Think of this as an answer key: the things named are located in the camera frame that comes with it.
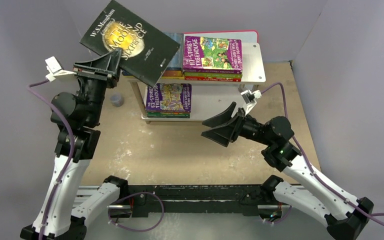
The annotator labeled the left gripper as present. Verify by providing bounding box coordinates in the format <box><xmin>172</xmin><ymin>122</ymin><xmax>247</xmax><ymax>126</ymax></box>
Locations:
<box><xmin>72</xmin><ymin>47</ymin><xmax>123</xmax><ymax>125</ymax></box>

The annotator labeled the black Moon Sixpence book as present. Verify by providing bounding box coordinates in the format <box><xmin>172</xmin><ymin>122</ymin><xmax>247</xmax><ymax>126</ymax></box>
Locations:
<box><xmin>80</xmin><ymin>0</ymin><xmax>181</xmax><ymax>87</ymax></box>

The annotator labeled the yellow book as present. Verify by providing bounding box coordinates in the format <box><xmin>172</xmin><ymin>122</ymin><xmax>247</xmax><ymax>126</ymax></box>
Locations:
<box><xmin>125</xmin><ymin>75</ymin><xmax>186</xmax><ymax>81</ymax></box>

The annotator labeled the orange Treehouse book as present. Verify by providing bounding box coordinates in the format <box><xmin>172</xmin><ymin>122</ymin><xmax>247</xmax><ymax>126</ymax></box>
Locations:
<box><xmin>146</xmin><ymin>111</ymin><xmax>191</xmax><ymax>116</ymax></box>

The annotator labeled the purple Treehouse book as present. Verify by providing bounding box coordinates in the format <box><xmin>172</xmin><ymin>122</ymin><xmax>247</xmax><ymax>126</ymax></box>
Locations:
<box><xmin>145</xmin><ymin>83</ymin><xmax>192</xmax><ymax>113</ymax></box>

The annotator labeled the Nineteen Eighty-Four blue book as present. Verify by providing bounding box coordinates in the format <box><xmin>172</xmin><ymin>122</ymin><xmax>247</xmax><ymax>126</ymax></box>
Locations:
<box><xmin>162</xmin><ymin>31</ymin><xmax>185</xmax><ymax>72</ymax></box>

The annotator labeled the dark green Treehouse book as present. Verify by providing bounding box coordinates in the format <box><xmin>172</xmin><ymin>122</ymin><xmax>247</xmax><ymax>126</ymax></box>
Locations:
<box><xmin>146</xmin><ymin>115</ymin><xmax>190</xmax><ymax>119</ymax></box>

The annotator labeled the Jane Eyre book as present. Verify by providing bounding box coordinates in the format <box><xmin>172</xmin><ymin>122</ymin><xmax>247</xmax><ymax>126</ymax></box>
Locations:
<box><xmin>121</xmin><ymin>70</ymin><xmax>184</xmax><ymax>77</ymax></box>

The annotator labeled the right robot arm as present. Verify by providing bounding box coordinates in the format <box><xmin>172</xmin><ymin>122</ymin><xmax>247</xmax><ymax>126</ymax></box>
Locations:
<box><xmin>201</xmin><ymin>102</ymin><xmax>374</xmax><ymax>240</ymax></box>

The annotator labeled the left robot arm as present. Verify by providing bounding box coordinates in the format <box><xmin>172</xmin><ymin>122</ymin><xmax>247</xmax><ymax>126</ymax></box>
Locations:
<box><xmin>20</xmin><ymin>48</ymin><xmax>129</xmax><ymax>240</ymax></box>

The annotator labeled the white two-tier metal shelf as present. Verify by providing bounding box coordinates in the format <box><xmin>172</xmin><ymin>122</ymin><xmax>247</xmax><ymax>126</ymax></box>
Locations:
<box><xmin>119</xmin><ymin>42</ymin><xmax>266</xmax><ymax>123</ymax></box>

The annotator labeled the small clear plastic cup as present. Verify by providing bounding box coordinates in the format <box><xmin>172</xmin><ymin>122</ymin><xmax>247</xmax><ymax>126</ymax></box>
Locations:
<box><xmin>109</xmin><ymin>93</ymin><xmax>124</xmax><ymax>108</ymax></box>

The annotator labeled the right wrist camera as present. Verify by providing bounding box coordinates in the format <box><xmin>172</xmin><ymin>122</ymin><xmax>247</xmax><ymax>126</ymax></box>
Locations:
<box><xmin>240</xmin><ymin>89</ymin><xmax>262</xmax><ymax>115</ymax></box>

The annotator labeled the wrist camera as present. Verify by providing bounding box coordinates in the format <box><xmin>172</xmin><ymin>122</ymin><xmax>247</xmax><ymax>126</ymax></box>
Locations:
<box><xmin>45</xmin><ymin>56</ymin><xmax>76</xmax><ymax>82</ymax></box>
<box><xmin>240</xmin><ymin>89</ymin><xmax>262</xmax><ymax>115</ymax></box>

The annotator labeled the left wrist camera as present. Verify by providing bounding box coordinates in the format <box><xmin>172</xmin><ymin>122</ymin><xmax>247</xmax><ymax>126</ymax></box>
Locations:
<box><xmin>45</xmin><ymin>56</ymin><xmax>76</xmax><ymax>82</ymax></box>

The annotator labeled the black aluminium base frame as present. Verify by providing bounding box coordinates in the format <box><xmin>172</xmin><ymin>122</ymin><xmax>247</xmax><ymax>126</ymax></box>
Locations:
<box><xmin>76</xmin><ymin>184</ymin><xmax>312</xmax><ymax>220</ymax></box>

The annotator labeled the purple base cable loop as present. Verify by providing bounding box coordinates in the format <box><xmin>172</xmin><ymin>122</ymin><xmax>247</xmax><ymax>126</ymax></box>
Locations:
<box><xmin>108</xmin><ymin>191</ymin><xmax>165</xmax><ymax>233</ymax></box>

